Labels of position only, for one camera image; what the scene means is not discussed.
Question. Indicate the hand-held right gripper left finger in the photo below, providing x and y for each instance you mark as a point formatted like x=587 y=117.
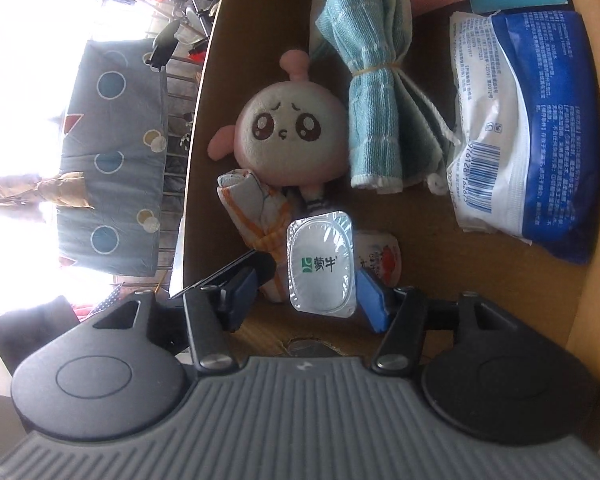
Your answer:
x=240 y=292

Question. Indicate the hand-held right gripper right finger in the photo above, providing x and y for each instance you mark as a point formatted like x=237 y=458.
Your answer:
x=372 y=300

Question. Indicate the yogurt cup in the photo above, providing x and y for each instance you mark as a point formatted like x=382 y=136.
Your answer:
x=322 y=265

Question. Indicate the orange striped towel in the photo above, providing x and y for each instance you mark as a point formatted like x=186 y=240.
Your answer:
x=252 y=205

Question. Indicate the brown cardboard box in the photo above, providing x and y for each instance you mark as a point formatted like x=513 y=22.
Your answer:
x=405 y=210

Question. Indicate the pink plush doll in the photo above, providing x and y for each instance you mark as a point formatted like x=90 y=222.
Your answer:
x=290 y=130

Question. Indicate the teal towel bundle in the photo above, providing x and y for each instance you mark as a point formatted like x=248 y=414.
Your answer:
x=375 y=125

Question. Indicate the blue white soft pack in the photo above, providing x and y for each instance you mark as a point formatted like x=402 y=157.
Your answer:
x=545 y=125

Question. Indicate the metal railing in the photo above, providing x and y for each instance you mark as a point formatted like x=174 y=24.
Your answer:
x=177 y=160

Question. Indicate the brown cloth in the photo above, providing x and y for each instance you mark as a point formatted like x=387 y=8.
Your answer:
x=65 y=187

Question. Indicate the grey blue dotted quilt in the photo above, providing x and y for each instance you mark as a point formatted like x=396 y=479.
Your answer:
x=110 y=125

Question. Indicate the black clamp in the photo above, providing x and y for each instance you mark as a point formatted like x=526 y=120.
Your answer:
x=160 y=42

